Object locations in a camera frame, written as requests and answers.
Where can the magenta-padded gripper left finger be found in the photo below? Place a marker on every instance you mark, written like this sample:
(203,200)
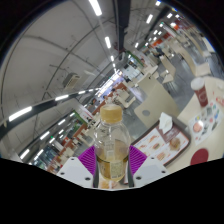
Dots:
(86,159)

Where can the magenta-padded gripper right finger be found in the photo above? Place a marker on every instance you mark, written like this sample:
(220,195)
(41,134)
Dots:
(138,160)

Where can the clear bottle with yellow drink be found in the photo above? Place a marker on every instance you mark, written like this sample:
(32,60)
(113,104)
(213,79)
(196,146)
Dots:
(111,146)

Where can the printed paper tray liner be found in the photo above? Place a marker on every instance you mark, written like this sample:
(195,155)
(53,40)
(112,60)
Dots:
(153,146)

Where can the crumpled white napkin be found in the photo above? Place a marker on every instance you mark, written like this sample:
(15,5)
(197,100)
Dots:
(165,122)

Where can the dark brown serving tray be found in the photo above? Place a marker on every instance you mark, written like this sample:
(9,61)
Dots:
(176,131)

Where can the beige wooden chair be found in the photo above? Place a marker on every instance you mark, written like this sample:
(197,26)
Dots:
(158,103)

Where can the colourful printed sticker sheet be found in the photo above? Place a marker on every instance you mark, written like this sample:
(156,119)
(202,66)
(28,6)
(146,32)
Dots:
(205,123)

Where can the ceiling air conditioner unit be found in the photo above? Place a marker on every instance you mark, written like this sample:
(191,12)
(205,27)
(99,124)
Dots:
(71,81)

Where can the group of ceiling lights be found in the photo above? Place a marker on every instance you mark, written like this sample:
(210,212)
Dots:
(20,113)

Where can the red paper cup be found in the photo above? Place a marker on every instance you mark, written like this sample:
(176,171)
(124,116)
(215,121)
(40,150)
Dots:
(201,95)

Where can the group of beige chairs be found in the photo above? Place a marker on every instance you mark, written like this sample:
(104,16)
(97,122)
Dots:
(168,66)

